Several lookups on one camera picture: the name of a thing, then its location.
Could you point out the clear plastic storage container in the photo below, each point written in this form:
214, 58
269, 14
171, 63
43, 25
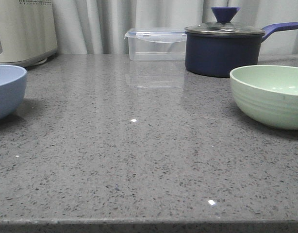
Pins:
156, 44

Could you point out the glass lid with blue knob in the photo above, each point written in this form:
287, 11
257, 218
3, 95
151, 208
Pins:
223, 26

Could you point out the light blue bowl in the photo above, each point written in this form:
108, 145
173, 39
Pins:
13, 81

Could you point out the dark blue saucepan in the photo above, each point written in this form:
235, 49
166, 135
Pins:
216, 56

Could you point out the light green bowl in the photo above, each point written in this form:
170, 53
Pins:
267, 94

